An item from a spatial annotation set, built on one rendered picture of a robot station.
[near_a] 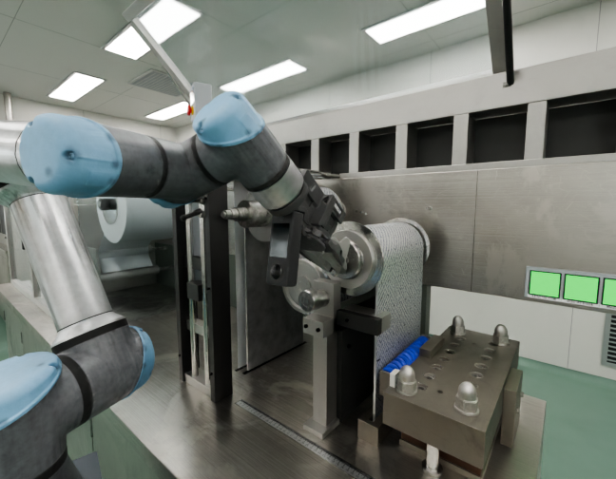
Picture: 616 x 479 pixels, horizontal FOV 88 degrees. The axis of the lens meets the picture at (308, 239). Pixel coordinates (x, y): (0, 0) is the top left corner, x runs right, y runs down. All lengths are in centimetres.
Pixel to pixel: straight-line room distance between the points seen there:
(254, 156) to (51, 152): 20
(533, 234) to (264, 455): 72
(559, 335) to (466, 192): 257
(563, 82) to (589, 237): 32
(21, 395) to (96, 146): 35
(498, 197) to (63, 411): 91
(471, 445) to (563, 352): 282
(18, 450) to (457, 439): 60
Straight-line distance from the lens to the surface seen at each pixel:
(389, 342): 71
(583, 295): 87
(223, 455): 72
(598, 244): 86
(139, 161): 39
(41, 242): 70
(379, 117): 100
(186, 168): 43
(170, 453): 75
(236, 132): 40
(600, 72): 90
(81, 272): 69
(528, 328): 336
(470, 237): 88
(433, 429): 62
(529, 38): 347
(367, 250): 60
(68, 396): 61
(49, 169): 37
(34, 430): 60
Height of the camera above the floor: 135
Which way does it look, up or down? 6 degrees down
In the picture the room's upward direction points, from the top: straight up
